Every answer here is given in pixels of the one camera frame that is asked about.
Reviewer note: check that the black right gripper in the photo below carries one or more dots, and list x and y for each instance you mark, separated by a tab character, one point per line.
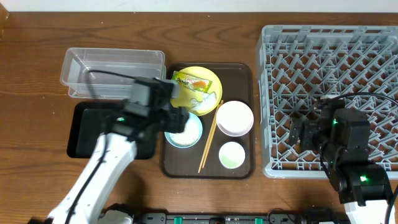
310	128

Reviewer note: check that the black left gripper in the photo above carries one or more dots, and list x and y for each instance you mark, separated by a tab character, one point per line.
175	119

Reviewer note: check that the light blue bowl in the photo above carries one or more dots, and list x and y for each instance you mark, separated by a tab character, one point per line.
190	136

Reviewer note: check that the white tissue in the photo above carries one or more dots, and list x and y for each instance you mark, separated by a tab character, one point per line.
206	104

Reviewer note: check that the green snack wrapper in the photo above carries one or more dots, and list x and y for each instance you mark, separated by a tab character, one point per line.
191	82

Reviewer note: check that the pale green cup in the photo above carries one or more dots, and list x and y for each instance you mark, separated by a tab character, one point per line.
231	155

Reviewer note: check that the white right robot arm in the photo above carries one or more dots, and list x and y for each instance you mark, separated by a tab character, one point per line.
363	188

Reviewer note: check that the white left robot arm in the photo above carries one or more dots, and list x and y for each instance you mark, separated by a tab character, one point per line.
85	201

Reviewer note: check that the black waste tray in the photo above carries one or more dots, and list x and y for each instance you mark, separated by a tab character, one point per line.
95	122

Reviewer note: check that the grey dishwasher rack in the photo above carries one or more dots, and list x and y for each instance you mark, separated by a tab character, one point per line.
298	64

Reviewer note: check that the yellow plate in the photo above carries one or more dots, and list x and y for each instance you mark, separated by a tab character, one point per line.
186	95

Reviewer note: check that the clear plastic bin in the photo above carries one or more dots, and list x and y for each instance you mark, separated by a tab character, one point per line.
109	71

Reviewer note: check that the pink white bowl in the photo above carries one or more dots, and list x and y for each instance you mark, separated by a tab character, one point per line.
234	118

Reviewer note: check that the wooden chopstick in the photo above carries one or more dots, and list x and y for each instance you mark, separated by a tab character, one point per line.
212	135
209	137

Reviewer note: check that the dark brown serving tray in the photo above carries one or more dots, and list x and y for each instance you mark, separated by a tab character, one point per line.
236	81

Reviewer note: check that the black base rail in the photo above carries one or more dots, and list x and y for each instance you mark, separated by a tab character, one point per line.
275	216

